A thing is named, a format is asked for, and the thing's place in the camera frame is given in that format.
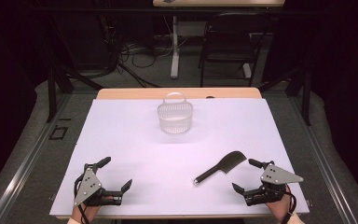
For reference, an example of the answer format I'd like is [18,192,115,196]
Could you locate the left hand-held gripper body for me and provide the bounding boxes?
[73,162,124,207]

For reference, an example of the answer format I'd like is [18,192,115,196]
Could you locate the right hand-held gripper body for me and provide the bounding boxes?
[241,160,305,207]

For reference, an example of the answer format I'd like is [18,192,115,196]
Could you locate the white plastic basket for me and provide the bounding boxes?
[157,91,194,135]

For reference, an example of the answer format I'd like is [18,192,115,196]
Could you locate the person's left hand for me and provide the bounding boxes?
[70,195,116,223]

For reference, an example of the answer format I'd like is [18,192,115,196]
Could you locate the person's right hand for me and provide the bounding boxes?
[264,186,296,224]

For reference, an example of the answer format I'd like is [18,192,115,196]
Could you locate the white table cover sheet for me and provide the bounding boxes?
[49,97,310,217]

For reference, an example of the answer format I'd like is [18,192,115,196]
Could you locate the desk with white legs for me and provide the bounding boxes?
[152,0,286,79]

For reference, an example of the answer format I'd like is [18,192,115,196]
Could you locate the black folding chair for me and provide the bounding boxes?
[198,12,273,89]

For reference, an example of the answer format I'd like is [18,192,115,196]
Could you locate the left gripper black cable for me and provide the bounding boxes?
[73,174,91,224]

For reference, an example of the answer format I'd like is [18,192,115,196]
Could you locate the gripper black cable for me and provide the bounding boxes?
[73,174,91,224]
[281,189,297,224]

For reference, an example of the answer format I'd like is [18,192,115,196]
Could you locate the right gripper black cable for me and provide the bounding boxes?
[281,189,297,224]

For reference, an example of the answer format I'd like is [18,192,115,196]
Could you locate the metal floor rail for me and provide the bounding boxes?
[288,94,358,224]
[0,92,73,224]

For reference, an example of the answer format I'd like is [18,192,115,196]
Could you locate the black metal frame stand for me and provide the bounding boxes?
[256,66,313,127]
[46,65,104,123]

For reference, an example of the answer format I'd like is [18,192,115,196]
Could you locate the bundle of floor cables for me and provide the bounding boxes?
[99,15,175,89]

